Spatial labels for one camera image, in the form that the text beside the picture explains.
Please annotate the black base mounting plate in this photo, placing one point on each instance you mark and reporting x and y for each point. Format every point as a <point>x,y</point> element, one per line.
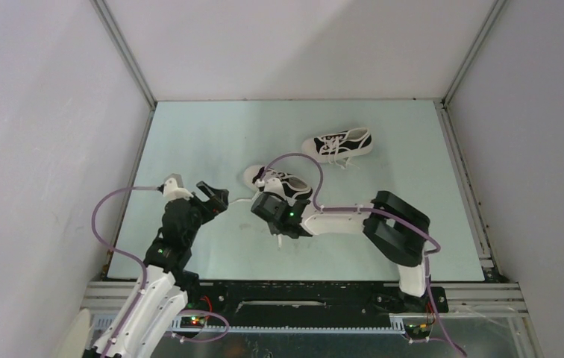
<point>279,303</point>

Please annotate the right controller board with LEDs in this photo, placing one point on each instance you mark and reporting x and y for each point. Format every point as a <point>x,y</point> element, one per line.
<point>418,331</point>

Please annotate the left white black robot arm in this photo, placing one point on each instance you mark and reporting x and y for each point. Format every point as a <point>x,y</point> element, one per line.
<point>165,287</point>

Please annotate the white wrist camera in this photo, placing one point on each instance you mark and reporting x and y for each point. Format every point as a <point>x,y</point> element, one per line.
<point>173,188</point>
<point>272,186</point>

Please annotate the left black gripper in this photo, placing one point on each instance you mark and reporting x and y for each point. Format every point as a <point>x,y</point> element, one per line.
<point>217,201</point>

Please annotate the aluminium front frame rail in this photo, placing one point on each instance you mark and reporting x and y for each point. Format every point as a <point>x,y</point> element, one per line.
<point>494,299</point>

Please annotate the black white sneaker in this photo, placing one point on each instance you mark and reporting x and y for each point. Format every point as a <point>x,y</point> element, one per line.
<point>339,148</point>
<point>295,188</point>

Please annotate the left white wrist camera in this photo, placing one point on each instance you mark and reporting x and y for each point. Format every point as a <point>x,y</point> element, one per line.
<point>173,188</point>

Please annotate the grey slotted cable duct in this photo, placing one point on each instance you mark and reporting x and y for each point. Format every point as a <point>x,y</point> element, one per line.
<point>397,327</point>

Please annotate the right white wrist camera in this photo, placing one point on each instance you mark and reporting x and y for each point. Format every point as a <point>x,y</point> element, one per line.
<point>272,186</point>

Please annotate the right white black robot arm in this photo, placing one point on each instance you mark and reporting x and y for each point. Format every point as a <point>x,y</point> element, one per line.
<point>398,230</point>

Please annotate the left controller board with LEDs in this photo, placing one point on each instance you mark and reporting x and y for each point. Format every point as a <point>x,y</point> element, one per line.
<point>193,322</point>

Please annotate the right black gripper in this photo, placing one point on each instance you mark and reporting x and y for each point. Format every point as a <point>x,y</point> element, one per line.
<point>274,230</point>

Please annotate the controller board with leds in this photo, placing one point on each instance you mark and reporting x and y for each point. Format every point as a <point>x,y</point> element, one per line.
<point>418,331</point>
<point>193,322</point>

